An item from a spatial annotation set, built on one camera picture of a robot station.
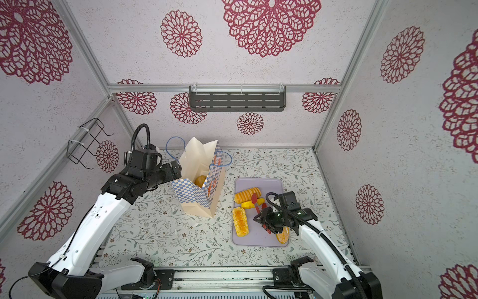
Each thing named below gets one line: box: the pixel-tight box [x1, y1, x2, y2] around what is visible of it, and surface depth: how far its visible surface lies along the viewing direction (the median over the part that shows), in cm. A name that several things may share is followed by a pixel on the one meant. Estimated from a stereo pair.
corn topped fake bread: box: [232, 206, 249, 238], surface depth 87 cm
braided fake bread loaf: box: [234, 186, 262, 205], surface depth 96 cm
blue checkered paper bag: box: [171, 136, 233, 219], surface depth 87 cm
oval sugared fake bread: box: [275, 226, 291, 245], surface depth 83 cm
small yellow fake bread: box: [240, 198, 266, 210], surface depth 93 cm
